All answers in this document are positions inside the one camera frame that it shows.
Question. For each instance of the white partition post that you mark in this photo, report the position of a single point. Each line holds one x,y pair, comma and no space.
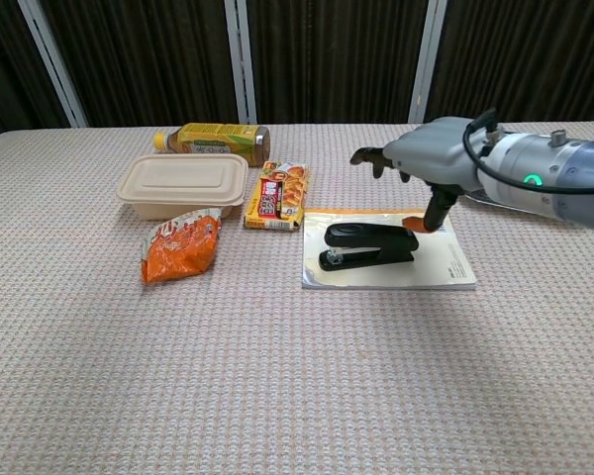
425,62
54,64
240,62

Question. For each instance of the beige lidded lunch box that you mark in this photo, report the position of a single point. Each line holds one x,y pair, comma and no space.
180,185

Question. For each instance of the white notebook with orange edge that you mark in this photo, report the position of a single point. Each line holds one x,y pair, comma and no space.
450,267

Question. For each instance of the tea bottle with yellow label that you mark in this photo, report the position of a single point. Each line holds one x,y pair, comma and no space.
213,141

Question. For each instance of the pink woven tablecloth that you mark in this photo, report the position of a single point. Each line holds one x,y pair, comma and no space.
227,371

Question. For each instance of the black curtain panel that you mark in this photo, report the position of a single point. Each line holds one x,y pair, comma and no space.
524,59
10,69
336,62
148,62

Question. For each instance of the yellow snack box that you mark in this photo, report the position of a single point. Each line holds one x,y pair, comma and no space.
277,198

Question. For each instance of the black stapler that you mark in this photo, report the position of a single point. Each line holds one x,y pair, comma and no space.
371,245

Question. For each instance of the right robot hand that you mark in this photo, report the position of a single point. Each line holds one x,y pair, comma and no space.
433,151

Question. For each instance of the orange snack bag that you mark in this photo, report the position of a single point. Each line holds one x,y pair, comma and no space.
178,250

